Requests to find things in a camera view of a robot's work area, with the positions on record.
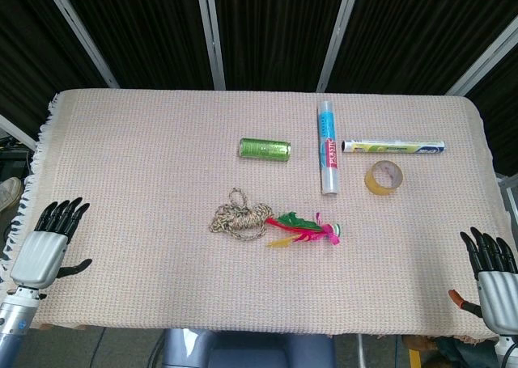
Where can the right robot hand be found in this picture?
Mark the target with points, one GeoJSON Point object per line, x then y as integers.
{"type": "Point", "coordinates": [495, 293]}

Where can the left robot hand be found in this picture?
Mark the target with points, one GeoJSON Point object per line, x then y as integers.
{"type": "Point", "coordinates": [38, 259]}

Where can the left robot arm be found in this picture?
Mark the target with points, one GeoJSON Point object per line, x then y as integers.
{"type": "Point", "coordinates": [17, 315]}

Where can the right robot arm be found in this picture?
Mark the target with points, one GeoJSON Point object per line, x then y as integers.
{"type": "Point", "coordinates": [508, 349]}

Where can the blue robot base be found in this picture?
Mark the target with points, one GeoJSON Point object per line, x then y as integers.
{"type": "Point", "coordinates": [247, 349]}

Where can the colourful feather shuttlecock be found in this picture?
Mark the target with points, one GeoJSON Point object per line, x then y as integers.
{"type": "Point", "coordinates": [307, 230]}

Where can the white shoe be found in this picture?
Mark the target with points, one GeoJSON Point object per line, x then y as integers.
{"type": "Point", "coordinates": [9, 192]}

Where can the pink woven tablecloth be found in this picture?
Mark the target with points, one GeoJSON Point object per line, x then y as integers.
{"type": "Point", "coordinates": [162, 222]}

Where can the yellow adhesive tape roll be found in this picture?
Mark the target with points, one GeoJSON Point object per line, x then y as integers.
{"type": "Point", "coordinates": [383, 176]}

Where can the white yellow tube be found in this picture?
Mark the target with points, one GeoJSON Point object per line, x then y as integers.
{"type": "Point", "coordinates": [392, 146]}

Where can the clear plastic wrap roll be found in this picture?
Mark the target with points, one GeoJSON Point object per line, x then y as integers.
{"type": "Point", "coordinates": [328, 149]}

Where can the green drink can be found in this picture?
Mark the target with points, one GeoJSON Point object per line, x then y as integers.
{"type": "Point", "coordinates": [265, 148]}

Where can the grey metal frame post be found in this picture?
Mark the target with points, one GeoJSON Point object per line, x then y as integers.
{"type": "Point", "coordinates": [81, 32]}
{"type": "Point", "coordinates": [338, 36]}
{"type": "Point", "coordinates": [16, 131]}
{"type": "Point", "coordinates": [481, 60]}
{"type": "Point", "coordinates": [210, 32]}

